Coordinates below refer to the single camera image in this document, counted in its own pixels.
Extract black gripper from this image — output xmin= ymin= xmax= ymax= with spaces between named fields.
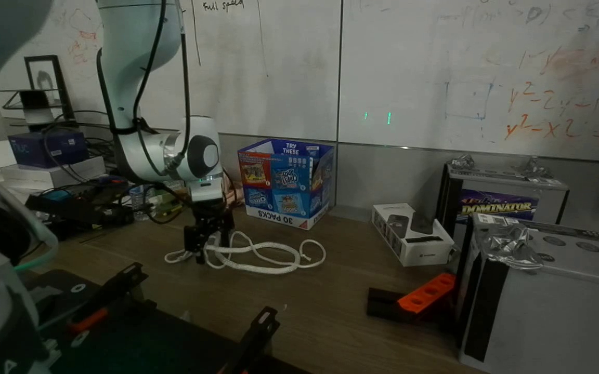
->
xmin=183 ymin=197 xmax=238 ymax=267

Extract white rope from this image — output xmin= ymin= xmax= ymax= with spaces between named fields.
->
xmin=205 ymin=227 xmax=330 ymax=277
xmin=162 ymin=231 xmax=245 ymax=268

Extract blue printed cardboard box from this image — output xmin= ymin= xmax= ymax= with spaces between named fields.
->
xmin=236 ymin=135 xmax=338 ymax=232

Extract dark blue box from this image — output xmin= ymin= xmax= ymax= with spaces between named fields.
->
xmin=6 ymin=129 xmax=92 ymax=170

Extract white phone box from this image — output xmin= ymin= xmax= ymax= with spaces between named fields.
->
xmin=371 ymin=202 xmax=458 ymax=268

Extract pink cloth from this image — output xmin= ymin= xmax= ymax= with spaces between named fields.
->
xmin=218 ymin=180 xmax=245 ymax=210

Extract greenish plastic spray bottle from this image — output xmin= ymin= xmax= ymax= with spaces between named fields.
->
xmin=141 ymin=184 xmax=189 ymax=225

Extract clear plastic water bottle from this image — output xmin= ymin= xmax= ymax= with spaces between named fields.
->
xmin=127 ymin=180 xmax=154 ymax=223

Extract black mat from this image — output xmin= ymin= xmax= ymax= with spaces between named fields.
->
xmin=22 ymin=267 xmax=308 ymax=374

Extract black electronic equipment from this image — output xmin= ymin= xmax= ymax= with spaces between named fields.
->
xmin=25 ymin=175 xmax=138 ymax=242

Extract stack of white boxes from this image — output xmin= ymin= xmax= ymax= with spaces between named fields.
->
xmin=0 ymin=154 xmax=108 ymax=205

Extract orange and black tool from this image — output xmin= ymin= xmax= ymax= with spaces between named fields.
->
xmin=366 ymin=270 xmax=461 ymax=325

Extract grey battery with printed label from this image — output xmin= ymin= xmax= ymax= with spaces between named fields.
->
xmin=435 ymin=154 xmax=570 ymax=242

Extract whiteboard panel orange writing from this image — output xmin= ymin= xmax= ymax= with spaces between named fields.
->
xmin=340 ymin=0 xmax=599 ymax=164

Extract large plain grey battery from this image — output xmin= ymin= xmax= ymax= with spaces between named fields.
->
xmin=453 ymin=212 xmax=599 ymax=374

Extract tangle of black cables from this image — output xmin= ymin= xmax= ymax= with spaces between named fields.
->
xmin=39 ymin=109 xmax=119 ymax=184

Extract red handled black clamp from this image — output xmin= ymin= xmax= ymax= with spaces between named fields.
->
xmin=70 ymin=307 xmax=113 ymax=338

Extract grey wire shelf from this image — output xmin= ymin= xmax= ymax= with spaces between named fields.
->
xmin=0 ymin=86 xmax=67 ymax=134

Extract black picture frame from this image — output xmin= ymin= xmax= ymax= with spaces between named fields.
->
xmin=23 ymin=54 xmax=78 ymax=124

